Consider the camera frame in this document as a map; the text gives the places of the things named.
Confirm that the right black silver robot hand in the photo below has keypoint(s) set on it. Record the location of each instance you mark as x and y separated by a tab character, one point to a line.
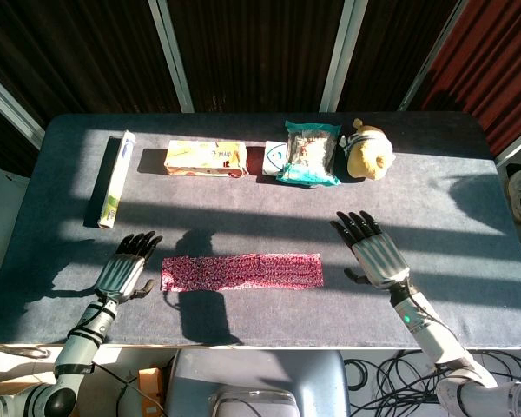
380	256

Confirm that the teal snack bag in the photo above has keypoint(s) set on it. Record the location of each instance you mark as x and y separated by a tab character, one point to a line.
308	152

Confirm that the dark brown curtain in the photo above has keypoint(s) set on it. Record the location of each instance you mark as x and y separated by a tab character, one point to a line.
69	56
256	52
386	48

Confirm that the reddish brown curtain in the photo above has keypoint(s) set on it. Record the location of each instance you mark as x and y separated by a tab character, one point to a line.
495	65

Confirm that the small orange cardboard box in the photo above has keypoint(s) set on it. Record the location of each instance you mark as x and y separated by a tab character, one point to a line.
149	386

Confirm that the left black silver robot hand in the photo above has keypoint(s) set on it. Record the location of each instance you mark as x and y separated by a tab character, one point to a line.
119	271

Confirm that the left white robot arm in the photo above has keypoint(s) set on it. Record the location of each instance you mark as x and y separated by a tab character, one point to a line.
78	343

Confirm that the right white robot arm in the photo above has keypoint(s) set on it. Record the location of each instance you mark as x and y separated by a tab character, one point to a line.
430	334

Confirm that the dark blue table cloth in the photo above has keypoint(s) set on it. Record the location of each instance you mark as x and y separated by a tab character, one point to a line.
260	208

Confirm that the grey blue robot torso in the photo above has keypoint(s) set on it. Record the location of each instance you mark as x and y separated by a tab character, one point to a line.
260	378

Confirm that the orange printed carton box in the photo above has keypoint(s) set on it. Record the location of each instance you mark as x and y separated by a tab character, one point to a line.
204	158

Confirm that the small white blue box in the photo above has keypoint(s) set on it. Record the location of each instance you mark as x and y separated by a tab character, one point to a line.
272	158

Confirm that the white window frame post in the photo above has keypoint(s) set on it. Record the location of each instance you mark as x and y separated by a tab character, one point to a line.
171	52
434	52
340	56
8	104
519	150

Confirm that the yellow plush toy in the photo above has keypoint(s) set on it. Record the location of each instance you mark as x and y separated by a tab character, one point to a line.
369	156

